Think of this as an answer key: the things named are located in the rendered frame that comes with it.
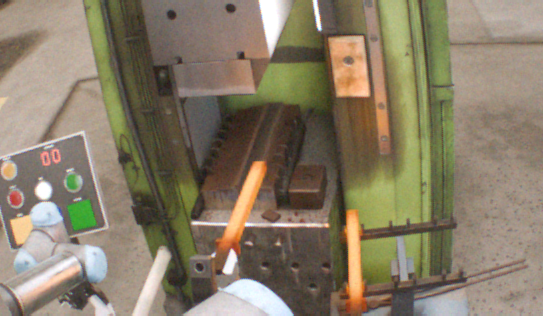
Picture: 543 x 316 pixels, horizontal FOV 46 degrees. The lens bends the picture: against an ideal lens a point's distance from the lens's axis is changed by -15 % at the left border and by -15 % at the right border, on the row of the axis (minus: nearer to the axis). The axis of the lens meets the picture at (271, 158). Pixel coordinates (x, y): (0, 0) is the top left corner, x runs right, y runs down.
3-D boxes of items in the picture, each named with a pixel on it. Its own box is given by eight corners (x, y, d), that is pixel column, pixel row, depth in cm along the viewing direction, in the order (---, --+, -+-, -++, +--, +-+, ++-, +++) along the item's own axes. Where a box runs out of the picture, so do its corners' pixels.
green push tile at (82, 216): (96, 225, 191) (89, 199, 190) (74, 231, 190) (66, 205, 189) (97, 224, 193) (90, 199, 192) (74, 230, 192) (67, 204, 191)
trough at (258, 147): (255, 189, 193) (254, 184, 193) (235, 189, 195) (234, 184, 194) (283, 106, 227) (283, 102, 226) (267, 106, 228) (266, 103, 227)
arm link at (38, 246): (44, 263, 133) (62, 230, 141) (6, 258, 135) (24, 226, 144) (57, 290, 137) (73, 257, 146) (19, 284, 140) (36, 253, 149)
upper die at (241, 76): (256, 93, 177) (249, 59, 171) (178, 97, 181) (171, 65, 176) (286, 24, 210) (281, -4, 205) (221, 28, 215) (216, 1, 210)
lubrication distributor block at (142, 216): (155, 233, 225) (144, 199, 218) (138, 232, 227) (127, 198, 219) (158, 226, 228) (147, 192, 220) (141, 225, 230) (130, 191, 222)
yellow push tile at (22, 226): (37, 240, 189) (30, 215, 188) (17, 245, 188) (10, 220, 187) (38, 239, 191) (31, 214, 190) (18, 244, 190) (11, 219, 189)
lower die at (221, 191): (277, 210, 196) (272, 184, 191) (206, 209, 201) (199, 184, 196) (302, 125, 230) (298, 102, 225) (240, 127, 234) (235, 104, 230)
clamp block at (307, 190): (322, 210, 193) (319, 190, 190) (290, 210, 195) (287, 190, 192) (328, 183, 203) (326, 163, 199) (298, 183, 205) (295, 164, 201)
